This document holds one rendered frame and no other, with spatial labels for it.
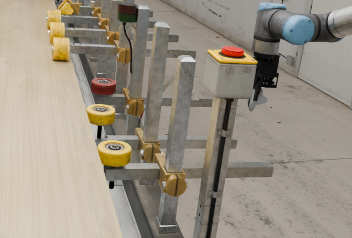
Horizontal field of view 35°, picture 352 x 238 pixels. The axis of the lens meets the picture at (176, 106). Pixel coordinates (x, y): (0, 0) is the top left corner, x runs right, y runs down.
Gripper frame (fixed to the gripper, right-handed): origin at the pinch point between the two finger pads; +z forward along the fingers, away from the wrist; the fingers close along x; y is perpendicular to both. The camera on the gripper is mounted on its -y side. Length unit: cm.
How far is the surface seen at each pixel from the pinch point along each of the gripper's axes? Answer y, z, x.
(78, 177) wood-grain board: -67, -7, -63
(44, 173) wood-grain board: -74, -7, -61
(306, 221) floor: 69, 83, 53
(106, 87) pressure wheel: -52, -7, -3
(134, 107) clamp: -42.9, -2.4, -7.6
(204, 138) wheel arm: -25.2, 0.6, -25.5
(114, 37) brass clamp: -42, -13, 42
